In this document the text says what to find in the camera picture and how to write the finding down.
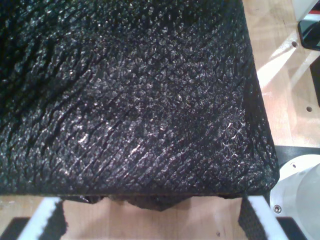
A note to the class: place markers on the white box red stripe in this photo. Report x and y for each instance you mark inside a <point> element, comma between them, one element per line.
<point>303,8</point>

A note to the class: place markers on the black flat block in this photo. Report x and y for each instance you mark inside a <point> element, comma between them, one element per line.
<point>315,82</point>

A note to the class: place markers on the black textured bubble mat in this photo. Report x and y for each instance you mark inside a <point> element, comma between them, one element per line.
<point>125,100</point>

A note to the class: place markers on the dark glass white-framed device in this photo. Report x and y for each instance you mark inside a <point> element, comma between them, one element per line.
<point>311,35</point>

